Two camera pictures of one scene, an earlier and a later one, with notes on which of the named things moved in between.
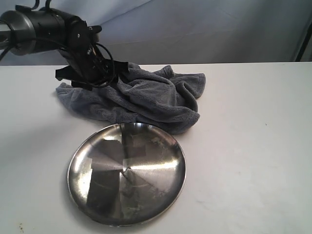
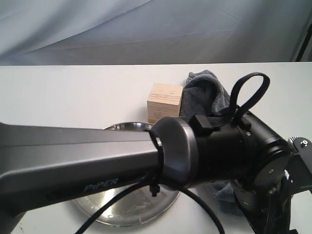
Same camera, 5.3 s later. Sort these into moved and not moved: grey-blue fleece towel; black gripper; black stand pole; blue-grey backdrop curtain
Moved: black gripper; grey-blue fleece towel
Not moved: black stand pole; blue-grey backdrop curtain
